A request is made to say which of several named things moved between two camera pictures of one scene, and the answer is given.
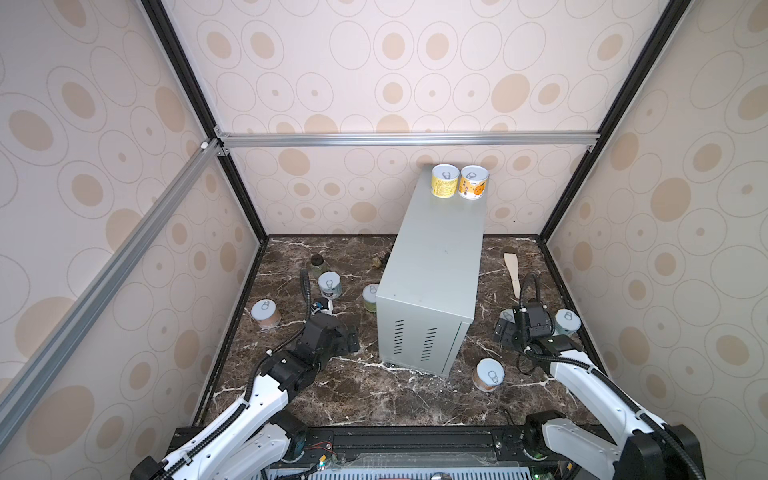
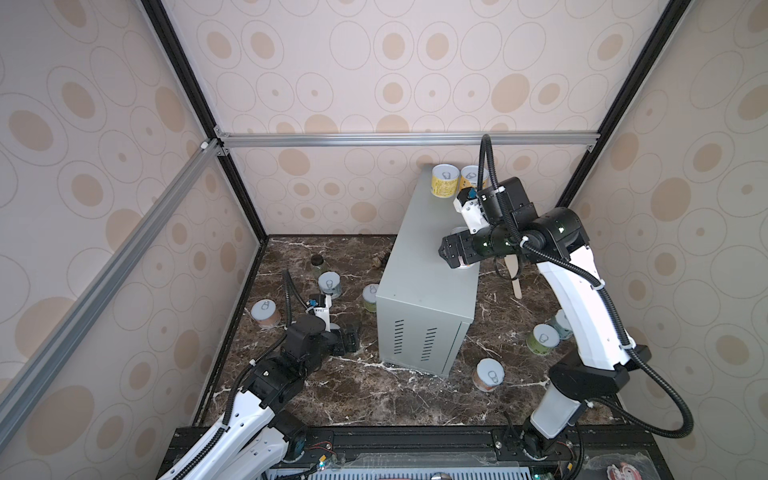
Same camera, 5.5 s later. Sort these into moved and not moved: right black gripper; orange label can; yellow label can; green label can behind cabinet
Moved: right black gripper
Not moved: green label can behind cabinet; yellow label can; orange label can
